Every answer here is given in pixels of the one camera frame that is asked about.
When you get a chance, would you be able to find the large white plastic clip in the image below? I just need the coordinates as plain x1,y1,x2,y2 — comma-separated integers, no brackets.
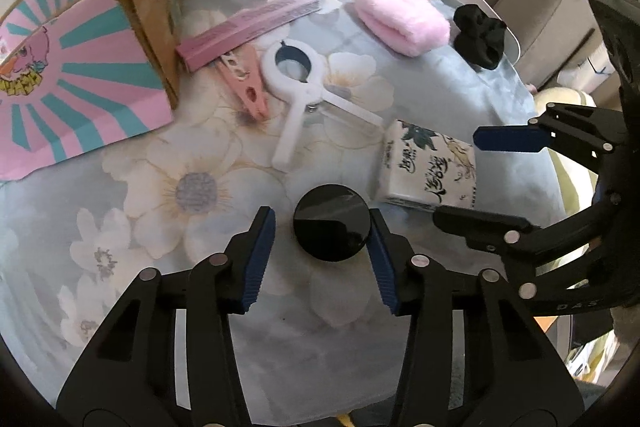
261,39,385,172

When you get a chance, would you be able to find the long pink box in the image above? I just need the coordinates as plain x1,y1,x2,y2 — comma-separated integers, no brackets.
176,0,325,72

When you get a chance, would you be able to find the pink fluffy puff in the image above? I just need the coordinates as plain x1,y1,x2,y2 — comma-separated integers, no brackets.
353,0,451,58

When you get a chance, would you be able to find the floral bed sheet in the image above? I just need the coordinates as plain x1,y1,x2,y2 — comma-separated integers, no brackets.
0,0,571,423

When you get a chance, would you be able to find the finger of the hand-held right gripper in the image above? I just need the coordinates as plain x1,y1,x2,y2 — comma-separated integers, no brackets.
432,194,626,302
472,103,626,165

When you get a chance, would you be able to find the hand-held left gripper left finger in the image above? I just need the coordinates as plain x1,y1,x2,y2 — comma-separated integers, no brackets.
56,206,277,427

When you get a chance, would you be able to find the cardboard box with pink print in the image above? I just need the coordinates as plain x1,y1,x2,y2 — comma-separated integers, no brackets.
0,0,182,182

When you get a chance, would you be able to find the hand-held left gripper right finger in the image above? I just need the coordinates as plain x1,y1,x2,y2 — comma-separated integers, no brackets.
367,208,586,427

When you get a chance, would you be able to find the black scrunchie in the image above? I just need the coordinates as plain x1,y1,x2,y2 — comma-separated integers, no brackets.
452,4,507,72

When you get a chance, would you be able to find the printed tissue pack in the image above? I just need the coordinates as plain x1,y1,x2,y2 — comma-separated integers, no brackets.
376,119,477,212

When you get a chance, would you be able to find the black round lid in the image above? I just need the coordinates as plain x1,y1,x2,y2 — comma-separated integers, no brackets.
293,185,372,262

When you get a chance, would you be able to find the pink clothespin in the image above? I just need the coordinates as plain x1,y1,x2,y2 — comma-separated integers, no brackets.
216,46,271,122

